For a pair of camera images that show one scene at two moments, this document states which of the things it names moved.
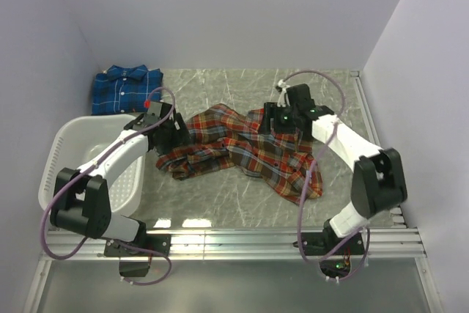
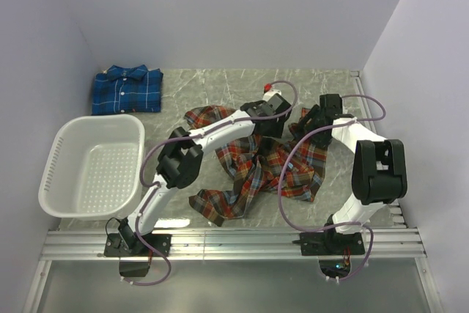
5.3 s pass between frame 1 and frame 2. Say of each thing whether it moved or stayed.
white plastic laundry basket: stayed
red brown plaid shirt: moved
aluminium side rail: stayed
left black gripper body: moved
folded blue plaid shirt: stayed
